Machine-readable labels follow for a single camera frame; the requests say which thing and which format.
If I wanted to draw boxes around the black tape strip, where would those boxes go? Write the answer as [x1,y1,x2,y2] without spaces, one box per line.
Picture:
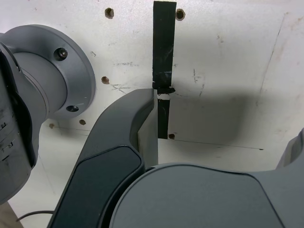
[152,0,177,140]

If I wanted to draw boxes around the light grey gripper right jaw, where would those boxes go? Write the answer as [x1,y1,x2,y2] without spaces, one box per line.
[106,128,304,228]

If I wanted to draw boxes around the black cable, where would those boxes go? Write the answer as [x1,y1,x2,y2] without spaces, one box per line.
[15,209,57,224]

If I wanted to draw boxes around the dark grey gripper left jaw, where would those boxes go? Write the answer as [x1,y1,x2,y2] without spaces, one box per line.
[47,88,159,228]

